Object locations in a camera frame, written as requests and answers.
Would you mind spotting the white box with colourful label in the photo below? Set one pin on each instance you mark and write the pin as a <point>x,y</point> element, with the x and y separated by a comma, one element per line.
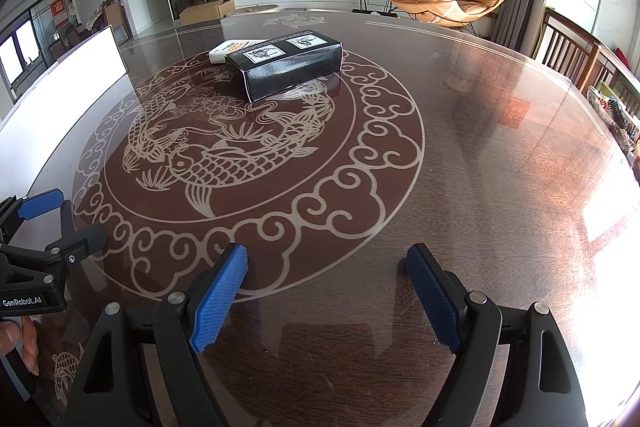
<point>225,52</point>

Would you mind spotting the person's left hand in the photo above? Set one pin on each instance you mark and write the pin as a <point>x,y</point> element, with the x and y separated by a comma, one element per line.
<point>20,342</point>

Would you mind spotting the brown cardboard box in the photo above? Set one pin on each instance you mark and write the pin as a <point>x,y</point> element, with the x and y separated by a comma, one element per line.
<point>205,11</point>

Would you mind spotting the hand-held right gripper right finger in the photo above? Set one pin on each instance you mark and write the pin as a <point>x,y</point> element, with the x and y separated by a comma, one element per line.
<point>435,297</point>

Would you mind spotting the white foam board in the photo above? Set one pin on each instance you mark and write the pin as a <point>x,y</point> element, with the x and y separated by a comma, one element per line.
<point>65,77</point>

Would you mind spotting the wooden dining chair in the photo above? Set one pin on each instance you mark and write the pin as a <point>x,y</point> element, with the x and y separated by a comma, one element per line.
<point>116,19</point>

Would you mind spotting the black cardboard box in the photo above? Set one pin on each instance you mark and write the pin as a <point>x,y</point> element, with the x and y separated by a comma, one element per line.
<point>290,67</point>

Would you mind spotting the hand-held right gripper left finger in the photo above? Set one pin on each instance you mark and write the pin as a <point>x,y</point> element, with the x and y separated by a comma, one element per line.
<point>220,297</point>

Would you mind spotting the pile of assorted clutter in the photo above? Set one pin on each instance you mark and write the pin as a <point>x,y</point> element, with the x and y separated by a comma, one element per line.
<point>617,117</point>

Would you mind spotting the red door poster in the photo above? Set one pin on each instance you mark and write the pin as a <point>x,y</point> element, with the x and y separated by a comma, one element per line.
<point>59,13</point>

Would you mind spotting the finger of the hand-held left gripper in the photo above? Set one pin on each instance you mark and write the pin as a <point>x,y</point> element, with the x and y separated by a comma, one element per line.
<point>37,206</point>
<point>82,242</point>

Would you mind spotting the wooden slatted chair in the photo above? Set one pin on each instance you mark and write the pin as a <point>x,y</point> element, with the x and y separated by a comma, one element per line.
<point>570,52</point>

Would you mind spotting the round cream coffee table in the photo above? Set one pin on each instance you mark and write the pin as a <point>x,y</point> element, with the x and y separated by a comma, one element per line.
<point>252,9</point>

